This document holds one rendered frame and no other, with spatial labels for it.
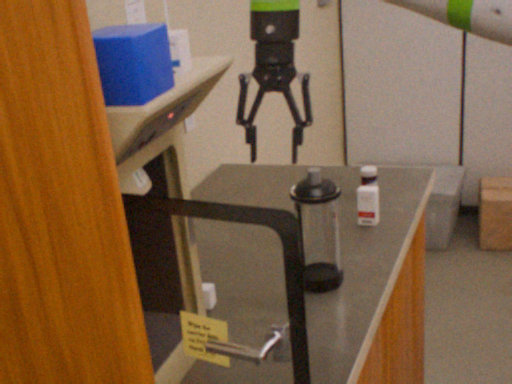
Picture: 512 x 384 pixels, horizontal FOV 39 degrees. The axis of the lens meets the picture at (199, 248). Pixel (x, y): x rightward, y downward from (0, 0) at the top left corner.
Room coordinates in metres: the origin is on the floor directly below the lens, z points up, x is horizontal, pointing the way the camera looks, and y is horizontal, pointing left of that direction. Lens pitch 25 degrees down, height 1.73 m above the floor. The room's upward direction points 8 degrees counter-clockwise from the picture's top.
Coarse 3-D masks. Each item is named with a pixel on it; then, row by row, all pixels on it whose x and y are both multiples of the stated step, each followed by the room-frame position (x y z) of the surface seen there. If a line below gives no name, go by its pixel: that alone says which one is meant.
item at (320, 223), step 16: (336, 192) 1.40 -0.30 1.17; (304, 208) 1.40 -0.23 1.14; (320, 208) 1.39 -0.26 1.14; (336, 208) 1.41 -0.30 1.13; (304, 224) 1.41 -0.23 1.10; (320, 224) 1.39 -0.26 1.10; (336, 224) 1.41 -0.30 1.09; (304, 240) 1.41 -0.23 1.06; (320, 240) 1.39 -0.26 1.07; (336, 240) 1.41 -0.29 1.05; (320, 256) 1.39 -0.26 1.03; (336, 256) 1.41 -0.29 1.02; (320, 272) 1.39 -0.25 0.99; (336, 272) 1.40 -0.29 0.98
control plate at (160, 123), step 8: (192, 96) 1.11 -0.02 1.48; (184, 104) 1.10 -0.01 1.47; (168, 112) 1.03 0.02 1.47; (176, 112) 1.09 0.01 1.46; (160, 120) 1.03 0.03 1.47; (168, 120) 1.08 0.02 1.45; (176, 120) 1.14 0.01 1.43; (144, 128) 0.97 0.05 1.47; (152, 128) 1.02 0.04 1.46; (160, 128) 1.07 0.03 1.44; (168, 128) 1.14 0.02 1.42; (144, 136) 1.01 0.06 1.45; (136, 144) 1.00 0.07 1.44; (128, 152) 1.00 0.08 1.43; (120, 160) 0.99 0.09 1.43
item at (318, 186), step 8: (312, 168) 1.45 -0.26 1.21; (312, 176) 1.43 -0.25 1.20; (320, 176) 1.43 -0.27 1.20; (304, 184) 1.44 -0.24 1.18; (312, 184) 1.43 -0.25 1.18; (320, 184) 1.42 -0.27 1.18; (328, 184) 1.42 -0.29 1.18; (296, 192) 1.43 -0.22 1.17; (304, 192) 1.41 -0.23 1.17; (312, 192) 1.40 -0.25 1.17; (320, 192) 1.40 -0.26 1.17; (328, 192) 1.40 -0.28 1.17
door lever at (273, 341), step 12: (276, 336) 0.82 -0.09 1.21; (204, 348) 0.83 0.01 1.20; (216, 348) 0.82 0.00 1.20; (228, 348) 0.81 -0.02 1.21; (240, 348) 0.81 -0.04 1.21; (252, 348) 0.80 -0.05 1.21; (264, 348) 0.80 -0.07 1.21; (276, 348) 0.82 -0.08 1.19; (252, 360) 0.79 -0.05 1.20; (264, 360) 0.78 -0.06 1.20
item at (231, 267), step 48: (144, 240) 0.93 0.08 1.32; (192, 240) 0.89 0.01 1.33; (240, 240) 0.85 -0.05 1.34; (288, 240) 0.81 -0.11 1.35; (144, 288) 0.94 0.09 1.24; (192, 288) 0.90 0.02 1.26; (240, 288) 0.85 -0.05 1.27; (288, 288) 0.81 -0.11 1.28; (240, 336) 0.86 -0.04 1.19; (288, 336) 0.81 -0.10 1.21
